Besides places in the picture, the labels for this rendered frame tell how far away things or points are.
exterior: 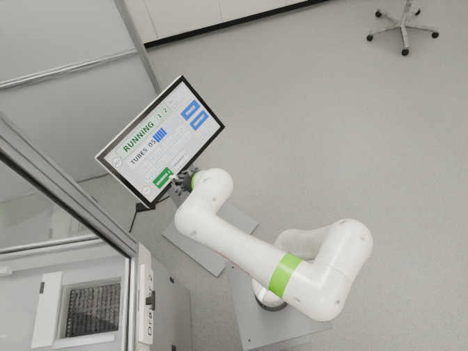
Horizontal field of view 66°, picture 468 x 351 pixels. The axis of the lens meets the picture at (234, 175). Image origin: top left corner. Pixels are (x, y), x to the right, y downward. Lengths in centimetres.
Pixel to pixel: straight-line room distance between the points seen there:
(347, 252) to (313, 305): 16
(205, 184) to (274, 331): 71
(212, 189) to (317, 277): 39
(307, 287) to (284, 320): 62
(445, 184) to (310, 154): 91
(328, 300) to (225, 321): 147
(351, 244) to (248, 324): 71
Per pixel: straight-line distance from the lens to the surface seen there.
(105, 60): 218
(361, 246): 99
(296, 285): 95
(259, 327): 156
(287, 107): 303
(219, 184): 110
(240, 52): 353
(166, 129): 161
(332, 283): 95
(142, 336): 149
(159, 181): 160
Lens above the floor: 232
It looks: 59 degrees down
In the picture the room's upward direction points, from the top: 15 degrees counter-clockwise
